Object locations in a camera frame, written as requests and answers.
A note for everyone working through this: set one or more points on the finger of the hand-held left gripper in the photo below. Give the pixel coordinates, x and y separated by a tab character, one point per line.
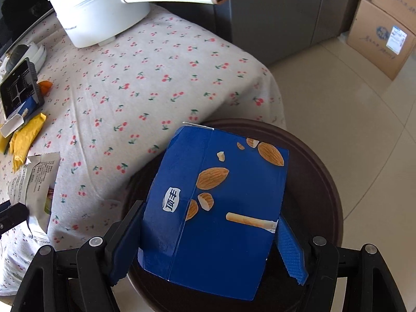
13	216

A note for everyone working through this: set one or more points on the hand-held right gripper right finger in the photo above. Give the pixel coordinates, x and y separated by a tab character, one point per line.
291	250

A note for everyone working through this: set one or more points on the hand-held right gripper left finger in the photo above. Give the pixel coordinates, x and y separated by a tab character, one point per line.
128	243

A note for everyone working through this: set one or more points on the silver printed snack packet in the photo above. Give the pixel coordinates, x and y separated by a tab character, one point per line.
35	175

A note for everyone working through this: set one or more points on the blue almond snack box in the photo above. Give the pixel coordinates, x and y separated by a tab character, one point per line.
221	234

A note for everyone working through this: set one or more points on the yellow sponge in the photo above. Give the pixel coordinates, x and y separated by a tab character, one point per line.
3	143

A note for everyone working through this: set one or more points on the yellow wrapper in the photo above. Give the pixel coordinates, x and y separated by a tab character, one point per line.
27	133

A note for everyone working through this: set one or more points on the small blue white box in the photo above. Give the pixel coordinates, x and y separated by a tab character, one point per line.
30	104

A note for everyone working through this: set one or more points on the black plastic tray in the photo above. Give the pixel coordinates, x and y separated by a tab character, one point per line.
16	84

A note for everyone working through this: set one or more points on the small orange object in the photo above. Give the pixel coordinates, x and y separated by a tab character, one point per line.
45	86

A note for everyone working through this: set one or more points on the cherry print tablecloth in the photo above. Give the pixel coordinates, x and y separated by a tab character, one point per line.
130	87

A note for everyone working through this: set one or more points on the cardboard box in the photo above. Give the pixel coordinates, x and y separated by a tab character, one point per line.
367	48
396	0

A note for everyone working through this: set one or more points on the white electric pot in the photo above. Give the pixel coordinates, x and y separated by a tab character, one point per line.
97	16

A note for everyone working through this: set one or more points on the grey refrigerator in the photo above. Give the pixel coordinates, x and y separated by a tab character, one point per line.
276	13

